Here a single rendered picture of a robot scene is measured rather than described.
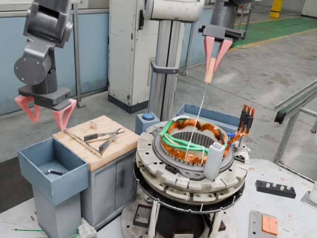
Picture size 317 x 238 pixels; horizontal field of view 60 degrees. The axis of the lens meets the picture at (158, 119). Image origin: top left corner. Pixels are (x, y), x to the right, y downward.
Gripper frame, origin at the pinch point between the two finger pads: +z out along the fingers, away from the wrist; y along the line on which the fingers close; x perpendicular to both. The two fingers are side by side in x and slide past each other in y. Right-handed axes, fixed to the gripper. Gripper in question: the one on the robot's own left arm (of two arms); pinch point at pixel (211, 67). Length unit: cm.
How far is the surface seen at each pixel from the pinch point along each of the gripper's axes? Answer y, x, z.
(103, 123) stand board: -28.3, 19.2, 24.0
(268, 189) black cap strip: 37, 40, 39
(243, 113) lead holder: 12.0, 6.1, 9.6
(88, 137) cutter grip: -28.4, 6.1, 26.1
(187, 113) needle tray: -1.1, 43.7, 17.0
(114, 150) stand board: -20.4, 6.5, 28.2
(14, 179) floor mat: -113, 122, 105
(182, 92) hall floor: -2, 326, 21
